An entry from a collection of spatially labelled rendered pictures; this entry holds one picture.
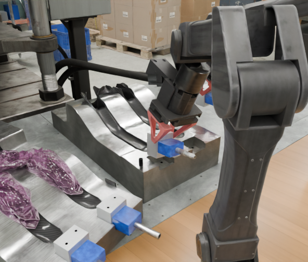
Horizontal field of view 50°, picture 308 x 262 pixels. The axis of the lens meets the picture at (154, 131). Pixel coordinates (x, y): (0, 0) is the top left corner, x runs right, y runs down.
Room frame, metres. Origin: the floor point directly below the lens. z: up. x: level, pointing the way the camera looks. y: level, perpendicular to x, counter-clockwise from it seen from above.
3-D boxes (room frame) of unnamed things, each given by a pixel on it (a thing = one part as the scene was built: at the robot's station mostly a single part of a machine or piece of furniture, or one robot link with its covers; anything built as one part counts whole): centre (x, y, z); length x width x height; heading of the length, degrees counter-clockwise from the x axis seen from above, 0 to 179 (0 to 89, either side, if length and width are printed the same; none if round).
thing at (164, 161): (0.65, -0.02, 0.87); 0.05 x 0.05 x 0.04; 39
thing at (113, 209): (0.48, 0.04, 0.86); 0.13 x 0.05 x 0.05; 56
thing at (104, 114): (0.85, 0.08, 0.92); 0.35 x 0.16 x 0.09; 39
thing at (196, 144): (0.72, -0.10, 0.87); 0.05 x 0.05 x 0.04; 39
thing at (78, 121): (0.87, 0.08, 0.87); 0.50 x 0.26 x 0.14; 39
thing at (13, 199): (0.58, 0.30, 0.90); 0.26 x 0.18 x 0.08; 56
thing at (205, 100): (0.90, -0.19, 0.93); 0.13 x 0.05 x 0.05; 40
